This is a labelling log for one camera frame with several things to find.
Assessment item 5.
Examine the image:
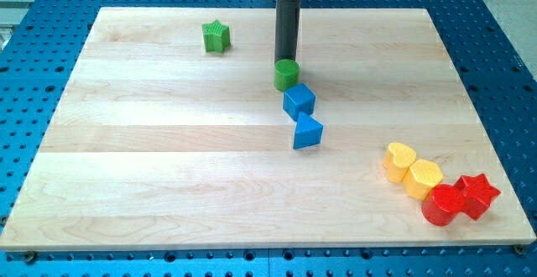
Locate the red cylinder block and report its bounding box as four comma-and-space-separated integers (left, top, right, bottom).
421, 184, 464, 227

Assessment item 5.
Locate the yellow hexagon block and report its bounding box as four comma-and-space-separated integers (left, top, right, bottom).
402, 159, 444, 200

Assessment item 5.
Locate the green star block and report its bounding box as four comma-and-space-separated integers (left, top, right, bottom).
202, 20, 231, 53

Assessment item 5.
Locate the blue triangle block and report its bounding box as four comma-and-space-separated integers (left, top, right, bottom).
293, 112, 324, 149

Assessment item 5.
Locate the red star block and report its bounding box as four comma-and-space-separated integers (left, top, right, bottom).
454, 173, 501, 221

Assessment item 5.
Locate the green cylinder block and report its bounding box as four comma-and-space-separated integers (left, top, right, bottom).
274, 59, 300, 91

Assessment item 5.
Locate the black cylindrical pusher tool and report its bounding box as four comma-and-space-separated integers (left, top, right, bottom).
274, 0, 301, 62

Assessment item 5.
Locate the light wooden board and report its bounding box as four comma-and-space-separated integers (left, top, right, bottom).
1, 8, 535, 251

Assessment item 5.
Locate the yellow heart block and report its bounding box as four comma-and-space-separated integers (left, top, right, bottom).
382, 142, 417, 183

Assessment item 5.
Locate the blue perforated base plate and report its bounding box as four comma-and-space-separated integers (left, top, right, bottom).
1, 0, 536, 276

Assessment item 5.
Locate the blue cube block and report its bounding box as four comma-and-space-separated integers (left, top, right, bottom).
283, 83, 316, 121

